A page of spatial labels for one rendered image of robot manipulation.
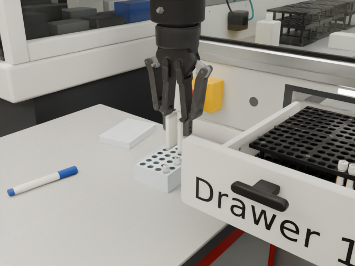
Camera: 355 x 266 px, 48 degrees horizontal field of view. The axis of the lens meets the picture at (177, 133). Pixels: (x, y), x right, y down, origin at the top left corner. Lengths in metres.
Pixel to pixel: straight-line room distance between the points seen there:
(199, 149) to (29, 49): 0.71
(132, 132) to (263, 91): 0.32
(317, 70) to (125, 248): 0.48
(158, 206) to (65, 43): 0.65
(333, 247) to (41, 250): 0.42
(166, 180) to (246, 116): 0.27
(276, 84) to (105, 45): 0.64
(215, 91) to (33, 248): 0.50
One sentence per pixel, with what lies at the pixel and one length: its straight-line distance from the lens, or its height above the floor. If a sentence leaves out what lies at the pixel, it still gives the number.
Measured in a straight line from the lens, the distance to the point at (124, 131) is 0.98.
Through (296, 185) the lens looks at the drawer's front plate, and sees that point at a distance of 0.50.
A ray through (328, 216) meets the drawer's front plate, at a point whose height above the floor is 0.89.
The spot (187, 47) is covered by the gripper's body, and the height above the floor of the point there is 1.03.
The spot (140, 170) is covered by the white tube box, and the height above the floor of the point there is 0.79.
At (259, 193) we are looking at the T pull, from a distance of 0.49.
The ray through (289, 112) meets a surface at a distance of 0.81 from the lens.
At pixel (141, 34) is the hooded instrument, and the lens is 1.42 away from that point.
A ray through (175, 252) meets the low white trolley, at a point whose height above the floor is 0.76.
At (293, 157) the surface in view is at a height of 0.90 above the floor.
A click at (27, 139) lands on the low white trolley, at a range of 1.03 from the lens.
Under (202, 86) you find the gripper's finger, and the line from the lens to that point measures 0.68.
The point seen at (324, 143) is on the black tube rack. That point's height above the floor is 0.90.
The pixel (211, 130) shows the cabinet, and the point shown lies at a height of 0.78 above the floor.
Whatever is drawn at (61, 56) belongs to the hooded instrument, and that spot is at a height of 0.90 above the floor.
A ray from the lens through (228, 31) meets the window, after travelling 0.91.
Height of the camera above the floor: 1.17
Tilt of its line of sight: 24 degrees down
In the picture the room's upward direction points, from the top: straight up
